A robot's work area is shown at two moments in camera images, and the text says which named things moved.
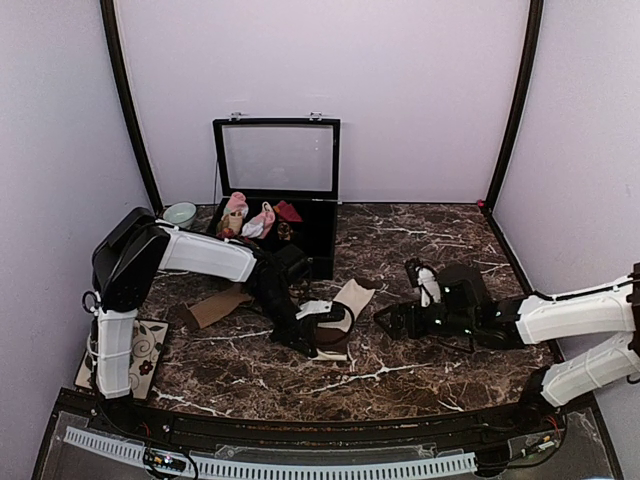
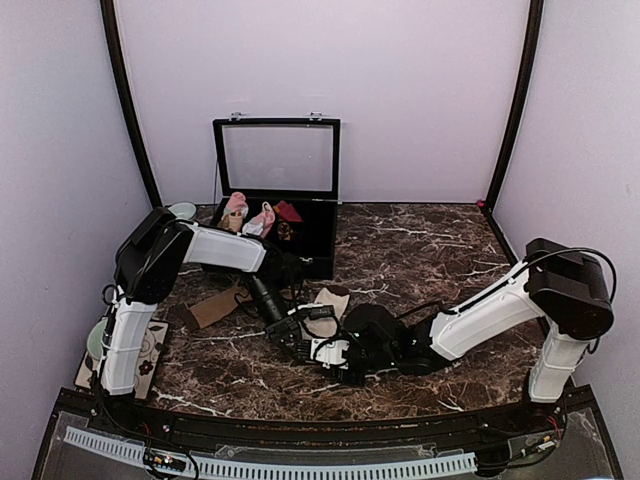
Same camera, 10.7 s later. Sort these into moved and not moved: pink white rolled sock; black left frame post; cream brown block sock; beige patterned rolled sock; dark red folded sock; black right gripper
Moved: black right gripper; cream brown block sock
Not moved: dark red folded sock; beige patterned rolled sock; black left frame post; pink white rolled sock
